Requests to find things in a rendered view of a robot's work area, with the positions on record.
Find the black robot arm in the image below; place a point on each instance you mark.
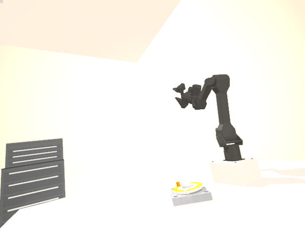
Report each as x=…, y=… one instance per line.
x=225, y=132

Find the yellow round plate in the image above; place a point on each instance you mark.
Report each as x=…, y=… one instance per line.
x=179, y=190

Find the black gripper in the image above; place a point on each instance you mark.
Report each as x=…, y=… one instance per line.
x=184, y=100

